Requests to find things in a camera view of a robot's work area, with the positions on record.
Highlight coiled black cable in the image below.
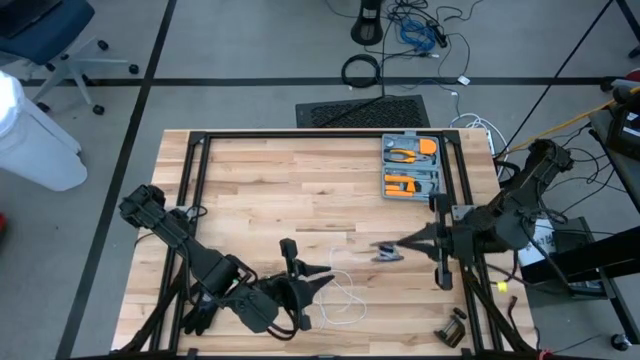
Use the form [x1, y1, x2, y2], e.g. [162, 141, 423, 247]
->
[340, 52, 384, 91]

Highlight white cylindrical container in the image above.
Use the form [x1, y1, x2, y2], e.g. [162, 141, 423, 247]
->
[0, 69, 89, 193]

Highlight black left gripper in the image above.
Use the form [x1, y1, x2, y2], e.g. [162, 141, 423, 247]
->
[263, 237, 337, 333]

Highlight black operator station frame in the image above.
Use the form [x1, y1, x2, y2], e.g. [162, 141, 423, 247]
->
[519, 84, 640, 351]

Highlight white cable bundle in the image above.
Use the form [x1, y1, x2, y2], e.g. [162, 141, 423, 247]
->
[448, 112, 503, 157]

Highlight orange-handled pliers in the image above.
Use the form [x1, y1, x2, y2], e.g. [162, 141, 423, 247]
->
[388, 147, 420, 165]

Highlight white cord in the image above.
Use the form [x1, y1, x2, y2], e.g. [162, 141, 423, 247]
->
[315, 241, 405, 332]

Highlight black C-clamp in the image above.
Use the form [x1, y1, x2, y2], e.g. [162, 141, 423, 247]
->
[432, 306, 469, 349]

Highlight black cylindrical stand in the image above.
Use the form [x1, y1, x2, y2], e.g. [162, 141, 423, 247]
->
[349, 0, 385, 47]

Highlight blue cable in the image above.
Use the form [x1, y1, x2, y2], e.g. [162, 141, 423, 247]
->
[398, 18, 438, 53]

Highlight black glove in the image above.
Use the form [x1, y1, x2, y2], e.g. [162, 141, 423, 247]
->
[181, 293, 220, 337]

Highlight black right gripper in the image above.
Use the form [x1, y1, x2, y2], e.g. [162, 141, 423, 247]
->
[396, 192, 482, 293]

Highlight white printed paper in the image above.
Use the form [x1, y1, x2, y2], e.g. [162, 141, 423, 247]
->
[517, 219, 557, 268]

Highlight blue office chair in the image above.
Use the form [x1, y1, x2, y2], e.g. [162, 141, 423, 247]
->
[0, 0, 141, 117]

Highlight dark grey box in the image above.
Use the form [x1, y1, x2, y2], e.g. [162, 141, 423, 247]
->
[548, 216, 601, 256]

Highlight yellow cable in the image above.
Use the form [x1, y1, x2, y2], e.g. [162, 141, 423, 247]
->
[499, 83, 640, 157]

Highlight black power strip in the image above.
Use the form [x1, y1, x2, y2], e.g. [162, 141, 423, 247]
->
[428, 20, 450, 50]

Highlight grey plastic tool case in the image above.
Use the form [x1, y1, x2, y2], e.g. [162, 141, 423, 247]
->
[380, 131, 446, 203]

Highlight black floor mat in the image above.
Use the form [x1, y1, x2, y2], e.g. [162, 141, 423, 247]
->
[294, 94, 432, 130]

